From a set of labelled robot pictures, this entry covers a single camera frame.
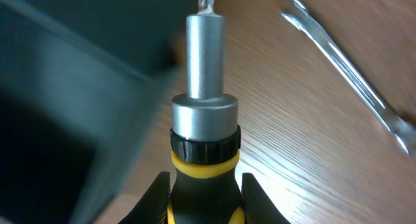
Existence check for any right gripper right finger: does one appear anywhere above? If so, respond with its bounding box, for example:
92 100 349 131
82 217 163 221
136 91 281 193
241 173 290 224

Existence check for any dark green open box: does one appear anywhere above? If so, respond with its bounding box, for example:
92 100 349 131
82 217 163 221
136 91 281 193
1 0 198 223

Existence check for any silver double-ended wrench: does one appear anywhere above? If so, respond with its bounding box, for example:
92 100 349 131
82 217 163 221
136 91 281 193
280 0 415 156

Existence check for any yellow black stubby screwdriver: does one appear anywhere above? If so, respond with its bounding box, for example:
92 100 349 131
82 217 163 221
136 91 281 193
168 0 245 223

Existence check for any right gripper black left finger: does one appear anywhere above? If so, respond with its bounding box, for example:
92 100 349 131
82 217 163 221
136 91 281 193
119 171 170 224

